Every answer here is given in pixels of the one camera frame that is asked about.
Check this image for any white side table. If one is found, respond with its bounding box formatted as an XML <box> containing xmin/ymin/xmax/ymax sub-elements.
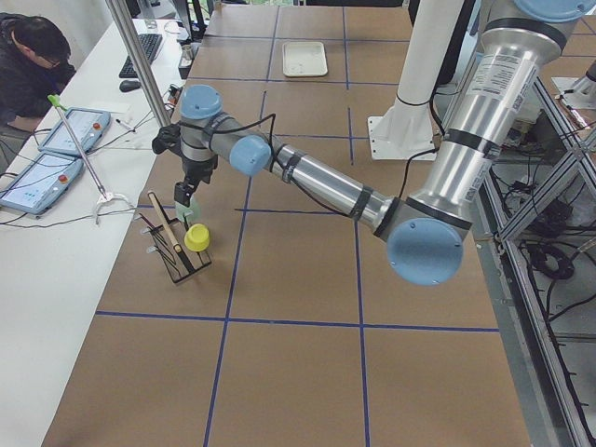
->
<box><xmin>1</xmin><ymin>26</ymin><xmax>158</xmax><ymax>446</ymax></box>

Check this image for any person in black jacket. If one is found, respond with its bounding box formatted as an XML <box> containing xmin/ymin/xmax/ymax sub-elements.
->
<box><xmin>1</xmin><ymin>12</ymin><xmax>75</xmax><ymax>132</ymax></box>

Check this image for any aluminium frame rack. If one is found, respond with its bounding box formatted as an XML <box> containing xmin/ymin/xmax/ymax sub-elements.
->
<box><xmin>474</xmin><ymin>69</ymin><xmax>595</xmax><ymax>446</ymax></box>

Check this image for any metal cup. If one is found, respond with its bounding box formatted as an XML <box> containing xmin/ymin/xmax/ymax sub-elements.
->
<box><xmin>180</xmin><ymin>45</ymin><xmax>194</xmax><ymax>67</ymax></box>

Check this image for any light green cup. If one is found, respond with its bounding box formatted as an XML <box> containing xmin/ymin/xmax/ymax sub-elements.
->
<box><xmin>175</xmin><ymin>196</ymin><xmax>200</xmax><ymax>226</ymax></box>

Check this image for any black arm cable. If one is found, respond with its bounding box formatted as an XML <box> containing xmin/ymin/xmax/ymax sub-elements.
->
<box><xmin>176</xmin><ymin>114</ymin><xmax>439</xmax><ymax>218</ymax></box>

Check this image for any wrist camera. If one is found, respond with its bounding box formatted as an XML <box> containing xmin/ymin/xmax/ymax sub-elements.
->
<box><xmin>152</xmin><ymin>124</ymin><xmax>181</xmax><ymax>156</ymax></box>

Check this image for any yellow cup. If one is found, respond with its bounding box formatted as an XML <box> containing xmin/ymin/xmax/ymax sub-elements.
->
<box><xmin>183</xmin><ymin>223</ymin><xmax>210</xmax><ymax>252</ymax></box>

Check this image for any black keyboard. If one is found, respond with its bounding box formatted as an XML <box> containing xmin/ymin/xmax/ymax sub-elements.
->
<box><xmin>118</xmin><ymin>33</ymin><xmax>164</xmax><ymax>79</ymax></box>

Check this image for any lower teach pendant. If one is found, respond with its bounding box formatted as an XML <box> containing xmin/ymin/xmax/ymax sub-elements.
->
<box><xmin>1</xmin><ymin>152</ymin><xmax>83</xmax><ymax>215</ymax></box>

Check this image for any reacher grabber stick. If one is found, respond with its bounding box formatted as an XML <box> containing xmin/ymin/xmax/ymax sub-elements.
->
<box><xmin>47</xmin><ymin>95</ymin><xmax>135</xmax><ymax>225</ymax></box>

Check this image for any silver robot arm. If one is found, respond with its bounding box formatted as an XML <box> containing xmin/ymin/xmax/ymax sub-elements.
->
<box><xmin>171</xmin><ymin>1</ymin><xmax>592</xmax><ymax>286</ymax></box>

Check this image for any upper teach pendant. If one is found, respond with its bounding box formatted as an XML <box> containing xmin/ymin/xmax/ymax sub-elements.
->
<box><xmin>38</xmin><ymin>107</ymin><xmax>111</xmax><ymax>156</ymax></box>

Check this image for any aluminium frame post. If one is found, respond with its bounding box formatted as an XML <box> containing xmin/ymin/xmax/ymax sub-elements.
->
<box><xmin>106</xmin><ymin>0</ymin><xmax>170</xmax><ymax>128</ymax></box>

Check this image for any teach pendant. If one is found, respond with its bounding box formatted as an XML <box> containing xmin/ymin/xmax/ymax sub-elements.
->
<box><xmin>1</xmin><ymin>152</ymin><xmax>83</xmax><ymax>215</ymax></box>
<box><xmin>38</xmin><ymin>107</ymin><xmax>111</xmax><ymax>156</ymax></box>

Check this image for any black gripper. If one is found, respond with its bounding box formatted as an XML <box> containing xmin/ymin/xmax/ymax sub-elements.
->
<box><xmin>174</xmin><ymin>156</ymin><xmax>218</xmax><ymax>206</ymax></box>

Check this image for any black computer mouse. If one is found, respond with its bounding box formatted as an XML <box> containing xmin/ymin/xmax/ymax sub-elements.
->
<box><xmin>119</xmin><ymin>79</ymin><xmax>141</xmax><ymax>93</ymax></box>

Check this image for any black wire cup rack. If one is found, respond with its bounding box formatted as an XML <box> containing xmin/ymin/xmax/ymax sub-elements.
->
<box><xmin>136</xmin><ymin>191</ymin><xmax>212</xmax><ymax>284</ymax></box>

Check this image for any cream bear serving tray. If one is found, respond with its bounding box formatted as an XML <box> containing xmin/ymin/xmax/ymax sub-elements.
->
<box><xmin>282</xmin><ymin>41</ymin><xmax>328</xmax><ymax>77</ymax></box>

